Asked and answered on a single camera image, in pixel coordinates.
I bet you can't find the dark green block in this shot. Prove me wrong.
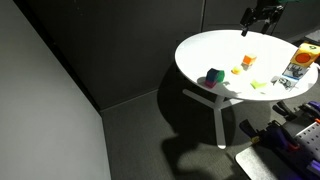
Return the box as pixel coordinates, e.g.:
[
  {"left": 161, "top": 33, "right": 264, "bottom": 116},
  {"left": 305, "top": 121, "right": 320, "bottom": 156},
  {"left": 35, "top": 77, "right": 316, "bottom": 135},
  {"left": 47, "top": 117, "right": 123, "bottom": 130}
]
[{"left": 214, "top": 69, "right": 226, "bottom": 84}]

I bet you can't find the black clamp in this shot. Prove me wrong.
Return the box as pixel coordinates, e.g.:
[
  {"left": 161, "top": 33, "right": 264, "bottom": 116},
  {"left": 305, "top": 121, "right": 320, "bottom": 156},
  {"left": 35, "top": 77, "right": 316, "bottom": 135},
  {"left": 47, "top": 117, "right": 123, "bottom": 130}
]
[{"left": 272, "top": 99, "right": 320, "bottom": 125}]

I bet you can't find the white table pedestal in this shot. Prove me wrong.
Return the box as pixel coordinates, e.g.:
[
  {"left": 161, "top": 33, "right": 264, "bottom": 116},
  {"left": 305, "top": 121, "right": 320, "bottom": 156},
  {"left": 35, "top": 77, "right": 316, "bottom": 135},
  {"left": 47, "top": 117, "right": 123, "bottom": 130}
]
[{"left": 182, "top": 88, "right": 245, "bottom": 150}]

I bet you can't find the black white graffiti cube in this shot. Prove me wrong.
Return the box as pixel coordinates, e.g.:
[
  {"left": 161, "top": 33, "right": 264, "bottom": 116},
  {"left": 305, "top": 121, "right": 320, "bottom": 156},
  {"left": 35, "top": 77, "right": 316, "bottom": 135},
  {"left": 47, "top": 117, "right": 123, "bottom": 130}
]
[{"left": 282, "top": 63, "right": 309, "bottom": 81}]

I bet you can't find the small orange block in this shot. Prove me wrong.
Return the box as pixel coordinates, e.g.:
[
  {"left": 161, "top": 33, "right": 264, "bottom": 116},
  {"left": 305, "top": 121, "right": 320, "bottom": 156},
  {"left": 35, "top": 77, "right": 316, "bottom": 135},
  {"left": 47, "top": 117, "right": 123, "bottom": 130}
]
[{"left": 231, "top": 65, "right": 244, "bottom": 75}]

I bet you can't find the blue block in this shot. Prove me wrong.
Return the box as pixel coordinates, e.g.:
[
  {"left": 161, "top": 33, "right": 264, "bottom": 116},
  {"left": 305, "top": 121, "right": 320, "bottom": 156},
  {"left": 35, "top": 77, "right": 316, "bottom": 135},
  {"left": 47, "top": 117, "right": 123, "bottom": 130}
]
[{"left": 205, "top": 68, "right": 218, "bottom": 82}]

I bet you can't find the purple clamp with orange tip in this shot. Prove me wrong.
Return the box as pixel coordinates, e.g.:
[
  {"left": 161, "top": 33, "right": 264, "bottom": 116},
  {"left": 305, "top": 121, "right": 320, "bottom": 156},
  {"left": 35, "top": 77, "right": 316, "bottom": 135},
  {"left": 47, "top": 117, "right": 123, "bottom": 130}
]
[{"left": 238, "top": 119, "right": 301, "bottom": 156}]

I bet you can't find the small purple clamp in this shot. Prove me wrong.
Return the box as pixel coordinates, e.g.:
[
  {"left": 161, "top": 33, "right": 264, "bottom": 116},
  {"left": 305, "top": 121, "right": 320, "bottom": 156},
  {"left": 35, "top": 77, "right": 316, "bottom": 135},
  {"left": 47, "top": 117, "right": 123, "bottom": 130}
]
[{"left": 306, "top": 159, "right": 320, "bottom": 176}]

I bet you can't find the white perforated board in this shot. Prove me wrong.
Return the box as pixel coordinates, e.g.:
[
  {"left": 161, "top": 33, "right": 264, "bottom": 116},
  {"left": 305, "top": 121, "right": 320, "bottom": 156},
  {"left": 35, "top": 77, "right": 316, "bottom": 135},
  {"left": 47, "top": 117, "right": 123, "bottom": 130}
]
[{"left": 292, "top": 121, "right": 320, "bottom": 156}]

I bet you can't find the lime green block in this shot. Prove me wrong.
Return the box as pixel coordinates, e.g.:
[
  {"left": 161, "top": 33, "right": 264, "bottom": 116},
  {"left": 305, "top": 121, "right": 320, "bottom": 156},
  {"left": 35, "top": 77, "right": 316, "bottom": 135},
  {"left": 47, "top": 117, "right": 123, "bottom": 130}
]
[{"left": 249, "top": 79, "right": 268, "bottom": 90}]

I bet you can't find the black mat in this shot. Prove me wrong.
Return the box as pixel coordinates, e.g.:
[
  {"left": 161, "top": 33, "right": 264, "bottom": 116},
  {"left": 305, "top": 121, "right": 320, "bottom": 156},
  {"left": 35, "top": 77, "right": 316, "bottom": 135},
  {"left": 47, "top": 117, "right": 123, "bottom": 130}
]
[{"left": 234, "top": 143, "right": 320, "bottom": 180}]

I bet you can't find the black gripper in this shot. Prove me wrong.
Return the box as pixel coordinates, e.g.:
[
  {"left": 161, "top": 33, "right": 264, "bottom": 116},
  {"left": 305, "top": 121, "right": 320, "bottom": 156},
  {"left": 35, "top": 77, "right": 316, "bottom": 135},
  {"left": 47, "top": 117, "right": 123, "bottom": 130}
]
[{"left": 240, "top": 0, "right": 285, "bottom": 38}]

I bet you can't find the pink block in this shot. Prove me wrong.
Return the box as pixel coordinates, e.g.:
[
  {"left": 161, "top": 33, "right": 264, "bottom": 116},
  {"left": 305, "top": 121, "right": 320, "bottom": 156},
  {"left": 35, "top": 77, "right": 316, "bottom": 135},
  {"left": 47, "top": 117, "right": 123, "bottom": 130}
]
[{"left": 203, "top": 79, "right": 218, "bottom": 89}]

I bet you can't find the orange soft number cube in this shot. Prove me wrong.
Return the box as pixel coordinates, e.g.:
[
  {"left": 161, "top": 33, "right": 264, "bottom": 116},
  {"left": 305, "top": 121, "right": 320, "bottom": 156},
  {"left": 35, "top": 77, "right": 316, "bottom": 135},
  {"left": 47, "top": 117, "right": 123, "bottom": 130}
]
[{"left": 289, "top": 43, "right": 320, "bottom": 68}]

